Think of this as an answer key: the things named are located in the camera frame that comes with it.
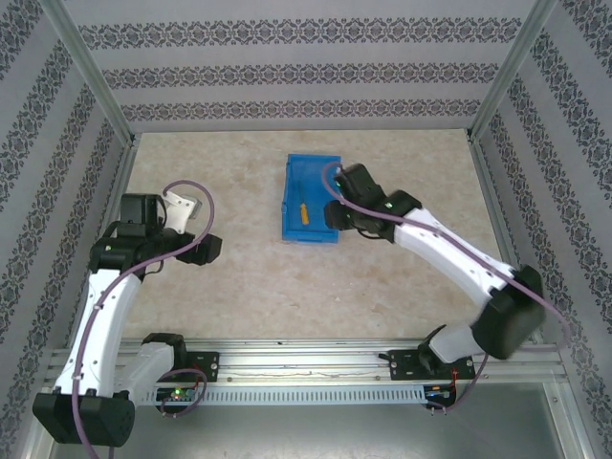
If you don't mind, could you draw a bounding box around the blue plastic bin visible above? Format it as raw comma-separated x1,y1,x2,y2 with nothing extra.
278,152,343,246

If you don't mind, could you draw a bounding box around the aluminium frame post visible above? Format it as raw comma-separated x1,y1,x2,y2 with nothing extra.
38,0,139,145
468,0,559,144

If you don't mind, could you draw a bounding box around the white slotted cable duct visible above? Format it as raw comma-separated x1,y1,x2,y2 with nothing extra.
142,383,427,406

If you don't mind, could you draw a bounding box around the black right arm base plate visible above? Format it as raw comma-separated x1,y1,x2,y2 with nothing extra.
388,350,475,383

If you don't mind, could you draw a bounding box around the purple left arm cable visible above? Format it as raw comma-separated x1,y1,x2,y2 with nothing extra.
71,180,216,459

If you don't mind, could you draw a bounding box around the circuit board with green light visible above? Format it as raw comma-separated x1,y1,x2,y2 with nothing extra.
157,387,205,403

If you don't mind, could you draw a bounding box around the yellow handled screwdriver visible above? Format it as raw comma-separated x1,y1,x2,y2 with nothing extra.
296,183,312,226

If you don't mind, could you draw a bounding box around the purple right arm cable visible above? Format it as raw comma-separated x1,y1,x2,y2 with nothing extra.
321,161,573,351

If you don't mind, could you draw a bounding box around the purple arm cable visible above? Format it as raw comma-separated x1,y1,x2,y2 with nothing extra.
71,180,216,459
321,161,573,351

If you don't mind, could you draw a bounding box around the aluminium side rail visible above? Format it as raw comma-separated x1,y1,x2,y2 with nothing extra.
470,137,528,272
108,136,141,230

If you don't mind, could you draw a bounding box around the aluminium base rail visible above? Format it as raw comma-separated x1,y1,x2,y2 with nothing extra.
46,337,566,384

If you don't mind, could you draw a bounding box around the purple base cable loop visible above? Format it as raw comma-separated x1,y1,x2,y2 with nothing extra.
159,366,208,420

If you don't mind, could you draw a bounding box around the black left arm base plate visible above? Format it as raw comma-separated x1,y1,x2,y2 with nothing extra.
185,351,221,383

